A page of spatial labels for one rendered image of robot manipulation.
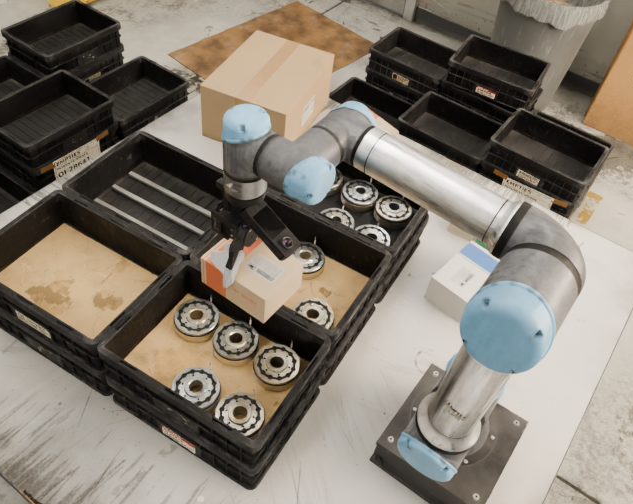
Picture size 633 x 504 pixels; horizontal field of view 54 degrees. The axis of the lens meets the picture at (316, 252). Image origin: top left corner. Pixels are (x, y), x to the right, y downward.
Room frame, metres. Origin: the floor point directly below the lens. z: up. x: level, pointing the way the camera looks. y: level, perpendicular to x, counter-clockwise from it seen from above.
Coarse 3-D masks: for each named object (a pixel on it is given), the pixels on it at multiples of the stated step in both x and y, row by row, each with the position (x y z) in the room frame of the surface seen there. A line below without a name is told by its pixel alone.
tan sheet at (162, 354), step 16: (224, 320) 0.83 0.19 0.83; (160, 336) 0.76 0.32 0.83; (176, 336) 0.77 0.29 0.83; (144, 352) 0.72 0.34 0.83; (160, 352) 0.72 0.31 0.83; (176, 352) 0.73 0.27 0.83; (192, 352) 0.74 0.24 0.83; (208, 352) 0.74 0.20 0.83; (144, 368) 0.68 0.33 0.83; (160, 368) 0.68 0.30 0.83; (176, 368) 0.69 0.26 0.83; (208, 368) 0.70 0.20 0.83; (224, 368) 0.71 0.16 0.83; (240, 368) 0.71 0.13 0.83; (304, 368) 0.74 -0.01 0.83; (224, 384) 0.67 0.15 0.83; (240, 384) 0.67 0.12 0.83; (256, 384) 0.68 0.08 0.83; (272, 400) 0.65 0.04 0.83; (240, 416) 0.60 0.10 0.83
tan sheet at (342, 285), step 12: (324, 264) 1.05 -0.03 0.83; (336, 264) 1.06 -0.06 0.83; (324, 276) 1.01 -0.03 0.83; (336, 276) 1.02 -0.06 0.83; (348, 276) 1.03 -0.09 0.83; (360, 276) 1.03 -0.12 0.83; (300, 288) 0.96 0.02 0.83; (312, 288) 0.97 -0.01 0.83; (324, 288) 0.97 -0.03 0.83; (336, 288) 0.98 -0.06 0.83; (348, 288) 0.99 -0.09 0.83; (360, 288) 0.99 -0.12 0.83; (288, 300) 0.92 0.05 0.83; (324, 300) 0.94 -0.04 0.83; (336, 300) 0.94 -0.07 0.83; (348, 300) 0.95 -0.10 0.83; (336, 312) 0.91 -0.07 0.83; (336, 324) 0.87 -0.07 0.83
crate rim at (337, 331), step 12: (288, 204) 1.15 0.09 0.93; (312, 216) 1.12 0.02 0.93; (336, 228) 1.09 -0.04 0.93; (204, 240) 0.98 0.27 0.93; (360, 240) 1.07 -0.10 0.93; (192, 252) 0.94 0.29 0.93; (384, 252) 1.03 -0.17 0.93; (384, 264) 1.00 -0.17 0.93; (372, 276) 0.95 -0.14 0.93; (372, 288) 0.93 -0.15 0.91; (360, 300) 0.88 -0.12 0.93; (288, 312) 0.81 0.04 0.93; (312, 324) 0.79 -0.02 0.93; (336, 336) 0.77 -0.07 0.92
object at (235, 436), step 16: (176, 272) 0.88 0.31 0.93; (160, 288) 0.82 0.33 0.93; (144, 304) 0.78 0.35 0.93; (128, 320) 0.73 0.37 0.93; (288, 320) 0.79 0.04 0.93; (112, 336) 0.68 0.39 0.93; (320, 336) 0.76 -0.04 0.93; (112, 352) 0.65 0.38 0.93; (320, 352) 0.72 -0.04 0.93; (128, 368) 0.62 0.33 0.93; (144, 384) 0.60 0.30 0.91; (160, 384) 0.59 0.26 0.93; (304, 384) 0.65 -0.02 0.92; (176, 400) 0.56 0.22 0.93; (288, 400) 0.60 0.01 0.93; (192, 416) 0.55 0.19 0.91; (208, 416) 0.54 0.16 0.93; (272, 416) 0.56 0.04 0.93; (224, 432) 0.52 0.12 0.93; (272, 432) 0.54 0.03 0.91; (256, 448) 0.50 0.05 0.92
